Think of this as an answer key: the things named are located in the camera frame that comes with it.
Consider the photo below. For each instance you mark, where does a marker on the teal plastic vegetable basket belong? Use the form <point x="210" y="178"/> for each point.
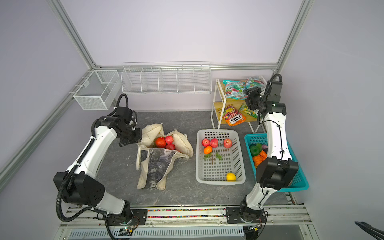
<point x="299" y="182"/>

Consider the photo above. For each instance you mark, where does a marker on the red tomato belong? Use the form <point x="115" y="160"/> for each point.
<point x="160" y="143"/>

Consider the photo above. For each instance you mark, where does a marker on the orange tangerine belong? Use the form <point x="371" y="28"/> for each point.
<point x="207" y="150"/>

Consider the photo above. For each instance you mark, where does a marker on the orange carrot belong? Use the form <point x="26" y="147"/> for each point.
<point x="263" y="154"/>

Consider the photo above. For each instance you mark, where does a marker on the white wire two-tier shelf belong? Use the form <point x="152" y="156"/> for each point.
<point x="220" y="102"/>

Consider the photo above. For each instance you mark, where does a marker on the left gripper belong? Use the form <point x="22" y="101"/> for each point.
<point x="137" y="139"/>

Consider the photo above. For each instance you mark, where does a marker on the long white wire wall basket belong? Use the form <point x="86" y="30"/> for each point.
<point x="166" y="77"/>

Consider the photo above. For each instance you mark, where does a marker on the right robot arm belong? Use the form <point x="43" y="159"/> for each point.
<point x="278" y="169"/>

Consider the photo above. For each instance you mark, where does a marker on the yellow lemon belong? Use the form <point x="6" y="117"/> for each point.
<point x="231" y="177"/>

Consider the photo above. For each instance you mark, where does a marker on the cream canvas grocery bag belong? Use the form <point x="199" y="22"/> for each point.
<point x="154" y="163"/>

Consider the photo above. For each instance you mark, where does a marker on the small white mesh wall basket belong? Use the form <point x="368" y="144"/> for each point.
<point x="98" y="90"/>

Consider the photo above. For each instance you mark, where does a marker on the teal Fox's candy bag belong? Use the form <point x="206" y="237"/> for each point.
<point x="258" y="82"/>

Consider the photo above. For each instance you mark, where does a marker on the white plastic fruit basket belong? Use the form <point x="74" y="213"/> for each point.
<point x="232" y="159"/>

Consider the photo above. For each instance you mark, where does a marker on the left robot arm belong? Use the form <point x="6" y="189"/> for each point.
<point x="78" y="189"/>

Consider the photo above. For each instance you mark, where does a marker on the pink green candy bag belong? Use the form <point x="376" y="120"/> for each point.
<point x="235" y="89"/>

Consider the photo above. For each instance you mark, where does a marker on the green Fox's candy bag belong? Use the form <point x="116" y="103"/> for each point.
<point x="244" y="108"/>

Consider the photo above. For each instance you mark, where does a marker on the orange Fox's candy bag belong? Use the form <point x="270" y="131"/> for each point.
<point x="232" y="116"/>

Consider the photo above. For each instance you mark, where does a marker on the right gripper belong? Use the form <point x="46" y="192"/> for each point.
<point x="253" y="93"/>

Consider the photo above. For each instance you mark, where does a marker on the red apple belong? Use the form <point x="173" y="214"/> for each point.
<point x="227" y="143"/>
<point x="169" y="140"/>
<point x="214" y="143"/>
<point x="206" y="142"/>
<point x="170" y="147"/>

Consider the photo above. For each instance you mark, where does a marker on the green leafy twig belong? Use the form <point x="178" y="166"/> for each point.
<point x="212" y="157"/>

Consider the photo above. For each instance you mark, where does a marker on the green bell pepper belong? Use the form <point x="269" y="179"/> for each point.
<point x="255" y="149"/>

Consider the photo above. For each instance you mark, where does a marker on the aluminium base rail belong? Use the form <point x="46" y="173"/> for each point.
<point x="189" y="223"/>

